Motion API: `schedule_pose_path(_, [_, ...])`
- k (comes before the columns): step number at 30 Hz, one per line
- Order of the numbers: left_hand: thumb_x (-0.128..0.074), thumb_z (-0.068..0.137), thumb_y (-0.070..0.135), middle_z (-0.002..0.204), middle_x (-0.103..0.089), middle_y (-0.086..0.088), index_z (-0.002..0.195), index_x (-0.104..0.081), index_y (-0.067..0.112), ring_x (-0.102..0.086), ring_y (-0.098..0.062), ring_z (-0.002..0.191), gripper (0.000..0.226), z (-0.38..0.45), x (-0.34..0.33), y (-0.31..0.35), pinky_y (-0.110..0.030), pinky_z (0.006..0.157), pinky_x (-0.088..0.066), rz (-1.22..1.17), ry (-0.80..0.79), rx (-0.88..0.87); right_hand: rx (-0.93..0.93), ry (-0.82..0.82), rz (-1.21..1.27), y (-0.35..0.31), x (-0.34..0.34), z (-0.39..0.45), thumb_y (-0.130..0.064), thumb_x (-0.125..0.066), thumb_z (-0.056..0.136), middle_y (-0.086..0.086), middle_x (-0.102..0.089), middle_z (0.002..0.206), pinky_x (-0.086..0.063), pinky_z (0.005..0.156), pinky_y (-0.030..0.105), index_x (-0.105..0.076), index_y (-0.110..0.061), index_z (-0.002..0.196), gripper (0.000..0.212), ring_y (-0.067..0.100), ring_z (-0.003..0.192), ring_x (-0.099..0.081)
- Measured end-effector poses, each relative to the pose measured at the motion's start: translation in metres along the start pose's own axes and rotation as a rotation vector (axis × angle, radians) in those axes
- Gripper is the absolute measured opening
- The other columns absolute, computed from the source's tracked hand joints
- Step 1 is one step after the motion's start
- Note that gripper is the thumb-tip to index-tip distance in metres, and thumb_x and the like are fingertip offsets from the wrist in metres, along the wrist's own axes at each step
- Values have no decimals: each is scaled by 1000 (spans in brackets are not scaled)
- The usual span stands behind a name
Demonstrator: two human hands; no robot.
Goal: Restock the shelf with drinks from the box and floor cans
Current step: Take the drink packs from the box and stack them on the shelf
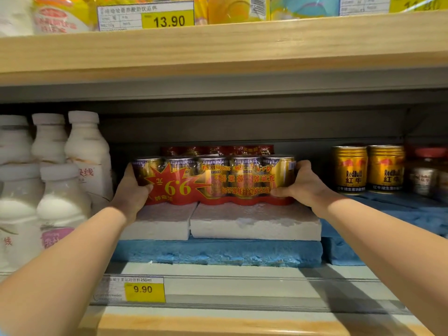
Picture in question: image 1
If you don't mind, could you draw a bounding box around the large white foam block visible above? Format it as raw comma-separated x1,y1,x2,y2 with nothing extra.
190,202,322,241

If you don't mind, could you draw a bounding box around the shelf edge with price rail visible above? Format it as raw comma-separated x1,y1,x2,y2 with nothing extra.
0,262,435,336

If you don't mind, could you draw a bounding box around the yellow and red drink package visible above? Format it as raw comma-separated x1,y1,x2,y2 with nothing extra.
32,0,98,35

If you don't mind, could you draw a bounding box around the white milk drink bottle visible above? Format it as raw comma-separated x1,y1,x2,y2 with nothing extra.
0,164,45,274
0,115,35,165
64,111,115,208
31,113,69,165

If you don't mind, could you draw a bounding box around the pastel blue drink package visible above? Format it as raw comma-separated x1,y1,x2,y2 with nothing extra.
269,0,341,21

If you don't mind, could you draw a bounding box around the person's left forearm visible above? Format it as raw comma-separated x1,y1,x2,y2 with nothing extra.
0,206,131,336

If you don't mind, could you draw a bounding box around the person's left hand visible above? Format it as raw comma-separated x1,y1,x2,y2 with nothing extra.
111,163,154,225

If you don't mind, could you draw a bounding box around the price tag with plastic cover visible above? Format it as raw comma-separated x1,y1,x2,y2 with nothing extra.
338,0,448,17

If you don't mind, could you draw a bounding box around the red shrink-wrapped can pack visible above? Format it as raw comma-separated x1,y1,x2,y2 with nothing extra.
160,145,276,158

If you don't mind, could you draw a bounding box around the white bottle with pink label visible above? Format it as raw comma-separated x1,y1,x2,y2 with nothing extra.
36,163,92,250

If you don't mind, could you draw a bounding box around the gold energy drink can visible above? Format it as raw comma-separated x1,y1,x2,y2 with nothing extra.
331,146,368,195
367,145,406,194

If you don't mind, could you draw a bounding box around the thick blue foam block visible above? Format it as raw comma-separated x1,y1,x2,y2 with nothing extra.
320,192,448,266

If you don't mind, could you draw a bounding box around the person's right hand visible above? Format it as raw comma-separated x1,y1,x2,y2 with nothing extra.
270,160,339,218

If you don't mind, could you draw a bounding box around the person's right forearm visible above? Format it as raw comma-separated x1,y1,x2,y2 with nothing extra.
311,197,448,336

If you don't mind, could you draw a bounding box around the wooden shelf board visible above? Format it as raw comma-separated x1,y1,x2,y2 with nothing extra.
0,10,448,87

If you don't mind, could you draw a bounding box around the shrink-wrapped pack of gold cans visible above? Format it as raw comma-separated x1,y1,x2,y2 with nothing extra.
132,155,298,206

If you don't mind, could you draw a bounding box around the red-capped glass jar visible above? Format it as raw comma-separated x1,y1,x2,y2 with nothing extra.
407,147,447,196

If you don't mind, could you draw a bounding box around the small white foam block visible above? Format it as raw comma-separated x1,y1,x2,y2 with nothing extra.
118,202,199,241

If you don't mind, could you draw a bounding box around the wide yellow price tag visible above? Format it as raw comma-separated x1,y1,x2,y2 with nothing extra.
97,0,195,32

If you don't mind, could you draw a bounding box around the small yellow price tag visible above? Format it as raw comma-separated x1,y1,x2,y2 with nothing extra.
92,276,166,304

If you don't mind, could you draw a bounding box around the white packet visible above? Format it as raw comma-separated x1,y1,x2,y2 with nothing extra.
0,0,34,38

